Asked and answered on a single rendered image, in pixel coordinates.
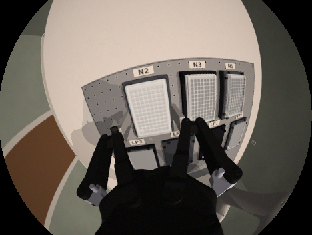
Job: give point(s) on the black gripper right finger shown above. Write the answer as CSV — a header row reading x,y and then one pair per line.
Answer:
x,y
223,171

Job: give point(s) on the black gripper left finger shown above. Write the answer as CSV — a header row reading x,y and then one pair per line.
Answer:
x,y
93,187

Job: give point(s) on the grey push-button control panel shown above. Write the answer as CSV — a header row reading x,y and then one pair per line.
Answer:
x,y
202,175

